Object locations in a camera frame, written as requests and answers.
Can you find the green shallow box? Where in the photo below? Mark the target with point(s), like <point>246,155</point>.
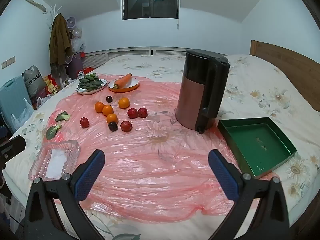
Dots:
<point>257,150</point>

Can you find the white plastic bag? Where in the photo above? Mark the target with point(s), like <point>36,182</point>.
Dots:
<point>41,102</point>
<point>21,115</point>

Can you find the small white fan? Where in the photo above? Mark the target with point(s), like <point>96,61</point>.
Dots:
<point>71,22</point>

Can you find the orange rimmed white plate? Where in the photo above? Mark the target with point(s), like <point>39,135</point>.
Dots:
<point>131,83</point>

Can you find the wall switch panel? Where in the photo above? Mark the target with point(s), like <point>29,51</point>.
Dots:
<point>8,62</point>

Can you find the carrot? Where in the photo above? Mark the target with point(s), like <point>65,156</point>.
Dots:
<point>122,81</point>

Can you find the wooden headboard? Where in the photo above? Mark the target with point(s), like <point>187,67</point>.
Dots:
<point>287,65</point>

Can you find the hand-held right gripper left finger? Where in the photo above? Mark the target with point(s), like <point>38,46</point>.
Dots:
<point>91,172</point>

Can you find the white coat rack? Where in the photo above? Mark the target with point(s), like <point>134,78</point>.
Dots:
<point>53,12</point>

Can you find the bok choy piece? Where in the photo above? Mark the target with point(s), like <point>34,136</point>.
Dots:
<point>62,117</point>
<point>53,131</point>

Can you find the dark purple plum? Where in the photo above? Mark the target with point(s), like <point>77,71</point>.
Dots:
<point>109,98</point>
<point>113,126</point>

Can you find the red bag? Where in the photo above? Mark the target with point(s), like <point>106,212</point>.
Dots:
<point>86,70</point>

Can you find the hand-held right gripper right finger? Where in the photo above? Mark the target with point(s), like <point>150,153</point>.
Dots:
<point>223,175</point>

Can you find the red and yellow carton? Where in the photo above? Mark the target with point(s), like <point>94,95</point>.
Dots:
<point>51,83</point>

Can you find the pink plastic sheet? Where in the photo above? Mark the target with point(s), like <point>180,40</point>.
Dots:
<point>150,167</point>

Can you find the cream wall rail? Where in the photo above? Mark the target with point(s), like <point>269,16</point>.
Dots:
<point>37,5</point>

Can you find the pile of green leaves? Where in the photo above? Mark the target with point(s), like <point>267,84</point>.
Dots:
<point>90,82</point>

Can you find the patterned plate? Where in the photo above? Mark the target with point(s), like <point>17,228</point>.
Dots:
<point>90,92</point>

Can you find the clear glass tray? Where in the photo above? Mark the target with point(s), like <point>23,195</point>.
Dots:
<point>57,160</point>

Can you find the purple bin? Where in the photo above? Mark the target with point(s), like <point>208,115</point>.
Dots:
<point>75,63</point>

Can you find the grey printed sack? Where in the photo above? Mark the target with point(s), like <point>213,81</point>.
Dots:
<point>33,80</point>

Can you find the olive coat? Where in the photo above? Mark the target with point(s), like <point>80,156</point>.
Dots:
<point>58,40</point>

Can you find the orange mandarin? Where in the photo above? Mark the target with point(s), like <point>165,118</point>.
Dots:
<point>107,110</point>
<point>124,102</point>
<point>99,107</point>
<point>112,119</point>

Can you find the clear plastic bags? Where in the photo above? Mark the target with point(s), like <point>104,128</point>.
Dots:
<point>77,38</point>

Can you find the light blue board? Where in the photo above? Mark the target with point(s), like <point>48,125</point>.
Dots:
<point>12,97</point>

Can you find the pink and black kettle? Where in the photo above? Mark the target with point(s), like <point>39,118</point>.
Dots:
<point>195,100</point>

